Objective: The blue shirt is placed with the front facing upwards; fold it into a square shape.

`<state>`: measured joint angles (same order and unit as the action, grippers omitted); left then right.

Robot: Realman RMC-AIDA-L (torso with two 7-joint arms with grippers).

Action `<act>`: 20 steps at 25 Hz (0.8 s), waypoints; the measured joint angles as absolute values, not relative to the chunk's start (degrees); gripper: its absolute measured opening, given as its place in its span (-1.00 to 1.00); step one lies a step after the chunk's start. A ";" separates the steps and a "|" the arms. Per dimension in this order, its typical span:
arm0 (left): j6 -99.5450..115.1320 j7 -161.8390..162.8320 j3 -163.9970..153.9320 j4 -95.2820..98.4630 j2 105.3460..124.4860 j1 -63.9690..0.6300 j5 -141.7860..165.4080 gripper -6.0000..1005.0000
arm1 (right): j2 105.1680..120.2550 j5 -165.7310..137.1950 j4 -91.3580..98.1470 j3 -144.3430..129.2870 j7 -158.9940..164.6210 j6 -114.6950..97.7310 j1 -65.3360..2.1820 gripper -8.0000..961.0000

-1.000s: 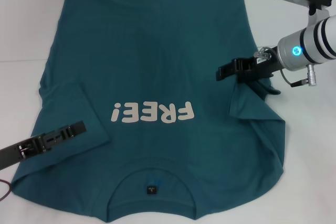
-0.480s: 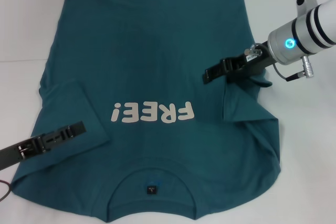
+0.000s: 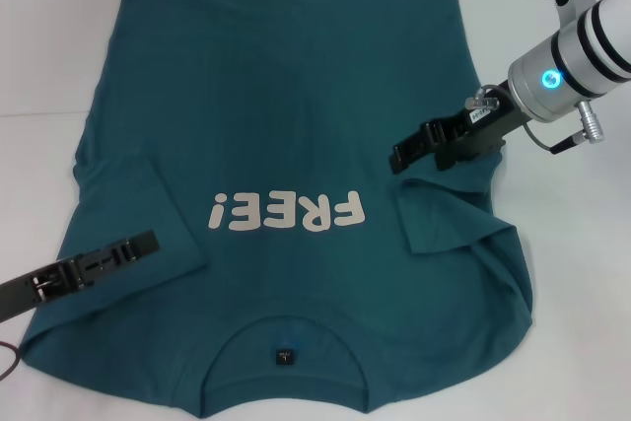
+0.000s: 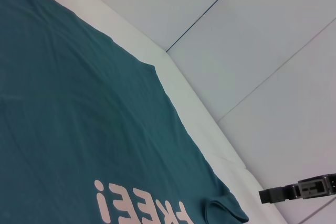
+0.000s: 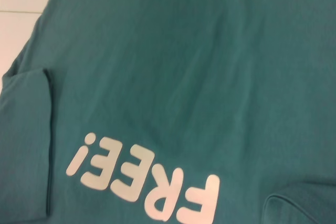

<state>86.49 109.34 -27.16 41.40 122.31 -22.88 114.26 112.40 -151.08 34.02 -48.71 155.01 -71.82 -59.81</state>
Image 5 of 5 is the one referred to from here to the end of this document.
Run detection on teal FREE! print t-shirt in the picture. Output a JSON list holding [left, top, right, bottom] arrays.
[[0, 0, 336, 224]]

